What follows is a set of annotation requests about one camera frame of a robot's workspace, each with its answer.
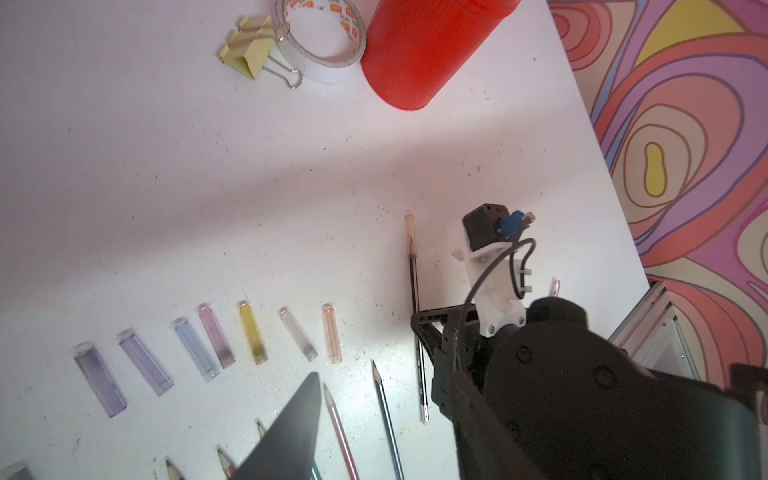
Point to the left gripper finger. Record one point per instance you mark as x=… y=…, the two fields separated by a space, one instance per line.
x=287 y=450

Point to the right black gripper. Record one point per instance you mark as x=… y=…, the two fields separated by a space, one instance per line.
x=552 y=400

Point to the clear yellow pencil cap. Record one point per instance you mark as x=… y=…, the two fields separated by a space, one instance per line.
x=253 y=335

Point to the clear colourless pencil cap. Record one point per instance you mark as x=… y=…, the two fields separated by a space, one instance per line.
x=298 y=334

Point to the clear pale blue pencil cap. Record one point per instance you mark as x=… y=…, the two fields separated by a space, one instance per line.
x=197 y=351

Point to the clear orange pencil cap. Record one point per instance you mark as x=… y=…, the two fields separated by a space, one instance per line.
x=332 y=335

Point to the clear pink pencil cap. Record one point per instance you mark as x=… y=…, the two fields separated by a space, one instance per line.
x=216 y=336

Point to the clear violet pencil cap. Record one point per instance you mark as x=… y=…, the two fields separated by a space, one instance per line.
x=145 y=362

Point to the clear purple pencil cap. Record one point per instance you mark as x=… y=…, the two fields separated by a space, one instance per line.
x=99 y=378

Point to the yellow black capped pencil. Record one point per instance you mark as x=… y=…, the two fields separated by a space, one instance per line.
x=419 y=353

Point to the red capped pencil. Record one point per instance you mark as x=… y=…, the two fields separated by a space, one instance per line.
x=172 y=471

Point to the red pen cup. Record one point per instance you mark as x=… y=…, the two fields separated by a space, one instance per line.
x=415 y=47

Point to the clear tape roll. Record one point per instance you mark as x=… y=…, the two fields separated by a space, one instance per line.
x=323 y=39

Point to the yellow binder clip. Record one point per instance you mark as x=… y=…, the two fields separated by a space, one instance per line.
x=248 y=50

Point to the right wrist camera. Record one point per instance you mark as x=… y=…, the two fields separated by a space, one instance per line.
x=487 y=243

